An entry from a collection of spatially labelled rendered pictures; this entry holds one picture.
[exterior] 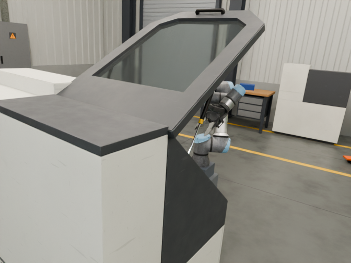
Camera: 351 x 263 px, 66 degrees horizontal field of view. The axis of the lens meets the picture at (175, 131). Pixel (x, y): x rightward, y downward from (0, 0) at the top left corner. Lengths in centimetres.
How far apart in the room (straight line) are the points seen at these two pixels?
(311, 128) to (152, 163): 568
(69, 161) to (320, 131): 590
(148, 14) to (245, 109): 444
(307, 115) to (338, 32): 204
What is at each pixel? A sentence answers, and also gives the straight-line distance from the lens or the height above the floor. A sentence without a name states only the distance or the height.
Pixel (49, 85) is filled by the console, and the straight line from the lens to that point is 146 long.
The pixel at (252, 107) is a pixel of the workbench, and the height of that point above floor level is 57.
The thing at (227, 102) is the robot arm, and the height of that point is 147.
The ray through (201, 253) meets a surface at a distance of 153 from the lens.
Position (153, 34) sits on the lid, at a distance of 170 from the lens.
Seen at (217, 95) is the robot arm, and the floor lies 149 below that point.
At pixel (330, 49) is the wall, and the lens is 731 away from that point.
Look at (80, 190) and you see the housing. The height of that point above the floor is 134.
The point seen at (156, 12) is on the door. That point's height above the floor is 268.
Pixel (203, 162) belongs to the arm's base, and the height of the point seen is 93.
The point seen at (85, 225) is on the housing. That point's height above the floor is 122.
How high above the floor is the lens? 175
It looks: 17 degrees down
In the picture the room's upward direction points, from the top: 4 degrees clockwise
